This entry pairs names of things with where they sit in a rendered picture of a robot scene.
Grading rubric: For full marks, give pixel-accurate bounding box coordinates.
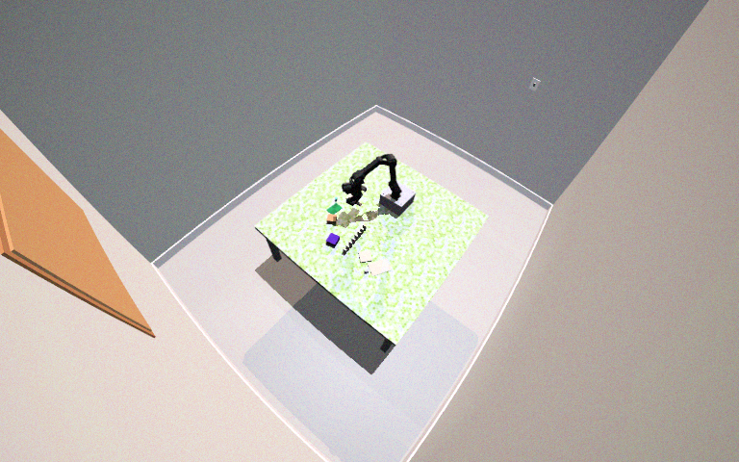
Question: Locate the purple rectangular block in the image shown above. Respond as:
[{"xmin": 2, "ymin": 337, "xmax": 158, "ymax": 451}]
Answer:
[{"xmin": 325, "ymin": 233, "xmax": 340, "ymax": 247}]

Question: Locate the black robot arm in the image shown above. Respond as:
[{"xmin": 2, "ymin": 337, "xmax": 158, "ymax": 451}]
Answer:
[{"xmin": 342, "ymin": 154, "xmax": 402, "ymax": 200}]

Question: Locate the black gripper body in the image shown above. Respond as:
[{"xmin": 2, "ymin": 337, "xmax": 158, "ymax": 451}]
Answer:
[{"xmin": 345, "ymin": 185, "xmax": 367, "ymax": 206}]

